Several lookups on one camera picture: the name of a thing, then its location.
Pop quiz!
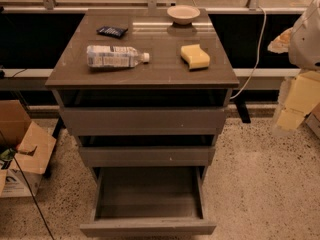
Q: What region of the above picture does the grey bottom drawer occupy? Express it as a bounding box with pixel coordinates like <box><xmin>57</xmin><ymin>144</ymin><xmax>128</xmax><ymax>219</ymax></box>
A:
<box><xmin>80</xmin><ymin>167</ymin><xmax>215</xmax><ymax>237</ymax></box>

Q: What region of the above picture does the grey drawer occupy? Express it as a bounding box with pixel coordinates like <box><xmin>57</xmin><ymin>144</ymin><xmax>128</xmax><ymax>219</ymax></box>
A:
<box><xmin>56</xmin><ymin>89</ymin><xmax>228</xmax><ymax>136</ymax></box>
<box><xmin>80</xmin><ymin>167</ymin><xmax>215</xmax><ymax>237</ymax></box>
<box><xmin>79</xmin><ymin>135</ymin><xmax>215</xmax><ymax>167</ymax></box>

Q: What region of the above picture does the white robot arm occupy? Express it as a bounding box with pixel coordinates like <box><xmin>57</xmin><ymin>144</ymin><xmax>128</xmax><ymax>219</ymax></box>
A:
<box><xmin>268</xmin><ymin>0</ymin><xmax>320</xmax><ymax>136</ymax></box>

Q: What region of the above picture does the grey drawer cabinet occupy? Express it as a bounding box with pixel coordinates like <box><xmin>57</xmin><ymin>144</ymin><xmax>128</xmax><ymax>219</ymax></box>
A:
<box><xmin>45</xmin><ymin>8</ymin><xmax>240</xmax><ymax>185</ymax></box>

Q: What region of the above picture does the grey top drawer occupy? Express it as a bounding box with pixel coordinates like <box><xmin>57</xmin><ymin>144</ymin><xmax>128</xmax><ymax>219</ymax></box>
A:
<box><xmin>56</xmin><ymin>89</ymin><xmax>228</xmax><ymax>136</ymax></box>

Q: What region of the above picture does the grey middle drawer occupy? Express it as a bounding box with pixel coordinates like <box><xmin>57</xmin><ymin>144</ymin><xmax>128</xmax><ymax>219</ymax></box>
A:
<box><xmin>79</xmin><ymin>135</ymin><xmax>215</xmax><ymax>167</ymax></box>

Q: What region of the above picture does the cardboard box at right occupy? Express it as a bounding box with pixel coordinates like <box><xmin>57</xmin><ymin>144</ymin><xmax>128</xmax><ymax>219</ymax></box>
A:
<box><xmin>306</xmin><ymin>104</ymin><xmax>320</xmax><ymax>139</ymax></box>

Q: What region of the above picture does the yellow sponge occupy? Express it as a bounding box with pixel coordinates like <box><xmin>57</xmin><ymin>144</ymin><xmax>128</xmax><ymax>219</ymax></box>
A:
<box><xmin>180</xmin><ymin>44</ymin><xmax>210</xmax><ymax>70</ymax></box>

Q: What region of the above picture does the beige ceramic bowl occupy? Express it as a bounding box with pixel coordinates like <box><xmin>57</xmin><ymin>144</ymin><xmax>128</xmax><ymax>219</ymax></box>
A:
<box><xmin>167</xmin><ymin>5</ymin><xmax>200</xmax><ymax>25</ymax></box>

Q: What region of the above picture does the dark blue snack packet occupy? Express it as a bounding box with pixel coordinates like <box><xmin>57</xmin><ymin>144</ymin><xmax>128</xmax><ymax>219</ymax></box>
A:
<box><xmin>96</xmin><ymin>26</ymin><xmax>128</xmax><ymax>39</ymax></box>

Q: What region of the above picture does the clear plastic water bottle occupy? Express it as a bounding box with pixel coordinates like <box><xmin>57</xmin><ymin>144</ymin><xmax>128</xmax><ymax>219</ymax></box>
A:
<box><xmin>86</xmin><ymin>45</ymin><xmax>150</xmax><ymax>68</ymax></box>

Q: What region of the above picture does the open cardboard box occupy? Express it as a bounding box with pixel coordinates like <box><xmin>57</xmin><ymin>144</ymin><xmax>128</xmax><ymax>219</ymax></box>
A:
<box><xmin>0</xmin><ymin>100</ymin><xmax>56</xmax><ymax>198</ymax></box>

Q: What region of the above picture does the white power cable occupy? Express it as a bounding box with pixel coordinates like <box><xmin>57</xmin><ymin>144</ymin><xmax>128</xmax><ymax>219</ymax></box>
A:
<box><xmin>229</xmin><ymin>6</ymin><xmax>268</xmax><ymax>101</ymax></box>

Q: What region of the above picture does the black cable on floor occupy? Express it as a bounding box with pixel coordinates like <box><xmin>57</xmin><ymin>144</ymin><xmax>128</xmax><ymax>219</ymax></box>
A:
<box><xmin>0</xmin><ymin>130</ymin><xmax>56</xmax><ymax>240</ymax></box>

